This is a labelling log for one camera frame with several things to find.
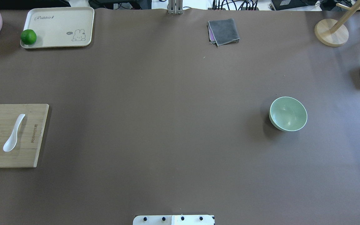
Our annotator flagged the green bowl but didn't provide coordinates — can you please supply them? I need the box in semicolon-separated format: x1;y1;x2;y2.
269;96;308;132

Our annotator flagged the white ceramic spoon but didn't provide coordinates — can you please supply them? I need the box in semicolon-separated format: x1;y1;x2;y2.
3;114;26;152

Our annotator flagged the grey folded cloth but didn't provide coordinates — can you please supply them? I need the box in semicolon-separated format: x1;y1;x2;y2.
207;18;240;47

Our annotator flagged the cream rabbit tray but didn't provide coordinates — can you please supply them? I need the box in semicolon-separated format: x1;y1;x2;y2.
20;6;94;49

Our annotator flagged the green lime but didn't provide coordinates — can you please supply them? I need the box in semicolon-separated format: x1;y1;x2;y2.
20;29;37;45

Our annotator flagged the wooden mug tree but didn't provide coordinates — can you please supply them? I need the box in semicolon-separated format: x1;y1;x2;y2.
314;0;360;47

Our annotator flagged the bamboo cutting board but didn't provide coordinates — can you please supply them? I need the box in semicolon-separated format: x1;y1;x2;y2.
0;104;49;168

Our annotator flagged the aluminium frame post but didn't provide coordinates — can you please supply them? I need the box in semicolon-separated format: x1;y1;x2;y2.
167;0;183;14

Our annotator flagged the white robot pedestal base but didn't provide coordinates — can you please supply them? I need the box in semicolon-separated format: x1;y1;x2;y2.
133;214;215;225

